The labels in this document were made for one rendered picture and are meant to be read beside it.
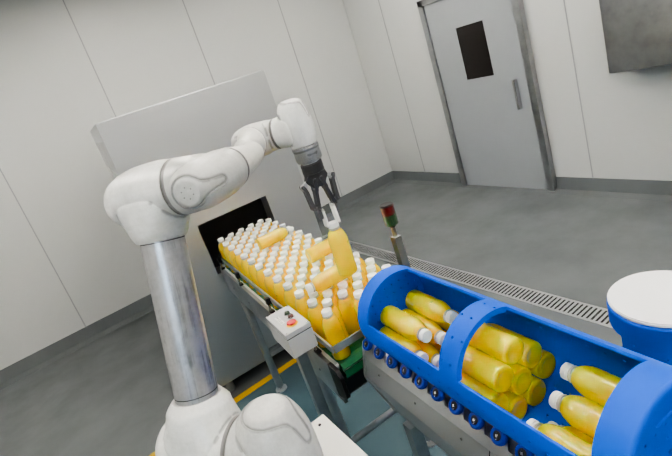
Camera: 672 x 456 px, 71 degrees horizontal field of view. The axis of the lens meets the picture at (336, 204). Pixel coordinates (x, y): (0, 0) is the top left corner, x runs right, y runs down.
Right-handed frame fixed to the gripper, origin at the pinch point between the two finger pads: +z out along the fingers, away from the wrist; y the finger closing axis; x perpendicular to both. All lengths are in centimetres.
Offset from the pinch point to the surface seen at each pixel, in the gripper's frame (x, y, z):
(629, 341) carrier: -72, 43, 47
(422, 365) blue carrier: -50, -10, 32
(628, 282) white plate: -63, 58, 40
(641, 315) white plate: -74, 46, 39
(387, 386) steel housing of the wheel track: -21, -10, 56
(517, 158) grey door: 212, 310, 116
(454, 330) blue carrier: -58, -3, 21
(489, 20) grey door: 212, 314, -28
